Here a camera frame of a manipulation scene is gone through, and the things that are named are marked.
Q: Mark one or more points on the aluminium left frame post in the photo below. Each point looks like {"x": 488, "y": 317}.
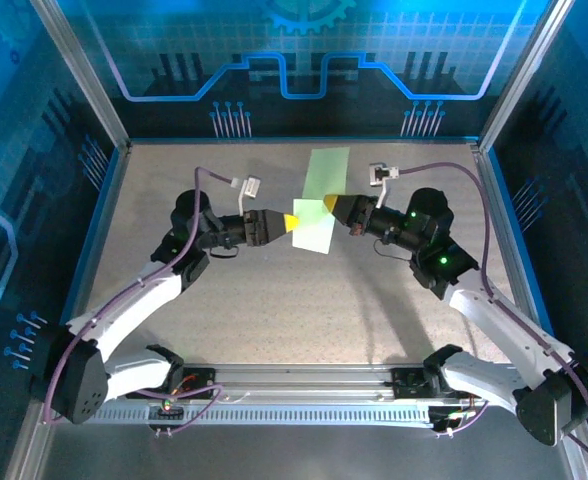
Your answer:
{"x": 85, "y": 75}

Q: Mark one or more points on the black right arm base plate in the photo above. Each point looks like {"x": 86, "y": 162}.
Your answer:
{"x": 405, "y": 385}

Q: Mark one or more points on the aluminium frame post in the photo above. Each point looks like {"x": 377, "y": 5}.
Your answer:
{"x": 522, "y": 75}
{"x": 85, "y": 75}

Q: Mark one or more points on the grey metal plate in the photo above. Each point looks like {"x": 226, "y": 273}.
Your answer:
{"x": 299, "y": 455}

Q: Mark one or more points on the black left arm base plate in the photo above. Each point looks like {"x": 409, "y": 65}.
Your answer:
{"x": 201, "y": 382}

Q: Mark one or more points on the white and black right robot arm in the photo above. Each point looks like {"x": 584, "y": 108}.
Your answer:
{"x": 499, "y": 320}

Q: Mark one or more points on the small LED control board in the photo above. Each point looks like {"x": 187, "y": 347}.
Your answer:
{"x": 166, "y": 407}
{"x": 444, "y": 419}

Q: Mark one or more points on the aluminium right frame post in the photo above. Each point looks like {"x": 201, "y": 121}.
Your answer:
{"x": 522, "y": 75}

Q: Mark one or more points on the aluminium frame rail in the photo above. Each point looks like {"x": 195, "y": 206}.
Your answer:
{"x": 299, "y": 380}

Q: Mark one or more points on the blue side strip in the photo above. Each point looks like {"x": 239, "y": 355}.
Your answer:
{"x": 98, "y": 225}

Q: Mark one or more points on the aluminium side rail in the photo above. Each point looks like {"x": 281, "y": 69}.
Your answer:
{"x": 506, "y": 225}

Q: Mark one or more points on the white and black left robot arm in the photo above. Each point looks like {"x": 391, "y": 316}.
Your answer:
{"x": 139, "y": 300}

